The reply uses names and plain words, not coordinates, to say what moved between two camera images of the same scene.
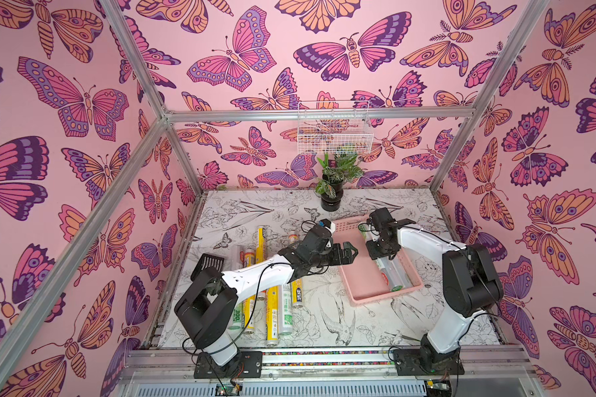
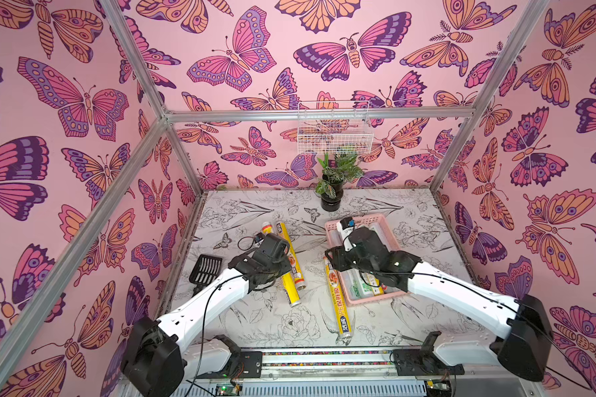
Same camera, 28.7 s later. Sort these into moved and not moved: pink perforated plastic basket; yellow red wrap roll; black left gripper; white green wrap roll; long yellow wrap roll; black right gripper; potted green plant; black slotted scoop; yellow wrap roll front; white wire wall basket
Moved: black right gripper; yellow wrap roll front; long yellow wrap roll; white green wrap roll; black left gripper; yellow red wrap roll
Not moved: white wire wall basket; black slotted scoop; potted green plant; pink perforated plastic basket
